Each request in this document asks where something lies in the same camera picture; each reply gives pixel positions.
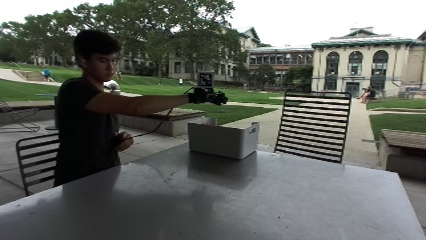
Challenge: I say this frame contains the white marker cube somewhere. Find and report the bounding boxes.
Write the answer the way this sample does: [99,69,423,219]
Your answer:
[195,71,215,89]

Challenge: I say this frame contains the large green trees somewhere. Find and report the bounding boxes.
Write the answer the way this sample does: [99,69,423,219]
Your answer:
[0,0,250,78]

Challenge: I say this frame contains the outdoor stone stairs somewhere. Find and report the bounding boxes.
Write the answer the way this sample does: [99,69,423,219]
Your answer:
[11,69,57,83]

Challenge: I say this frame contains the metal lounge chair frame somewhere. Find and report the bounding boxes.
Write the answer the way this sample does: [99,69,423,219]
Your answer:
[0,101,41,133]

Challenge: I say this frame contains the black slatted metal chair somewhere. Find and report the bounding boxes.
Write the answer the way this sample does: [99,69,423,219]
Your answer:
[14,132,61,197]
[272,90,352,165]

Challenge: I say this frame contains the stone bench block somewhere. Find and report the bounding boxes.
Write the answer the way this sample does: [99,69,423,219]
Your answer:
[115,107,206,138]

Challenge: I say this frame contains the low stone ledge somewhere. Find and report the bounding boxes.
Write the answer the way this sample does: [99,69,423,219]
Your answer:
[0,99,57,127]

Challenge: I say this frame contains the black glove cable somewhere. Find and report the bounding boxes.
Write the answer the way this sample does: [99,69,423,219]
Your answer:
[124,87,196,140]

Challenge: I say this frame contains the white plastic bin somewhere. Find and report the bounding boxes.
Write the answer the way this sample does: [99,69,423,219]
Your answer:
[186,118,260,160]

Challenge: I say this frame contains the the person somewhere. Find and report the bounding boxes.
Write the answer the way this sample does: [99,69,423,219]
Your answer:
[53,29,228,188]

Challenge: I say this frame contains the stone bench with wooden top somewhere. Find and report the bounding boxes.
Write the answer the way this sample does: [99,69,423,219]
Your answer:
[376,128,426,181]

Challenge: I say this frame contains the brick building with glass front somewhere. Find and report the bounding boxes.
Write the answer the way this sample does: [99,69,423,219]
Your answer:
[244,45,315,85]

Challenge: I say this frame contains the cream building with arched windows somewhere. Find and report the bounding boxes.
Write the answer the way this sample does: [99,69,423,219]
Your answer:
[310,26,426,98]

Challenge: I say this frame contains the grey building behind trees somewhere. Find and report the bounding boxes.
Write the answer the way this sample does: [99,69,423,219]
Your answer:
[163,26,263,82]

